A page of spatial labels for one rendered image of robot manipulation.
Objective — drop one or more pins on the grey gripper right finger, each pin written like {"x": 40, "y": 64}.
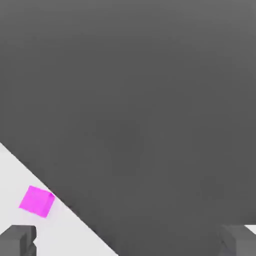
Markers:
{"x": 240, "y": 243}

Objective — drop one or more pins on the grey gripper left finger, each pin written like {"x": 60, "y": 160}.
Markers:
{"x": 14, "y": 240}

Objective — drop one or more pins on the small magenta cube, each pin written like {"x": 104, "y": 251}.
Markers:
{"x": 37, "y": 201}

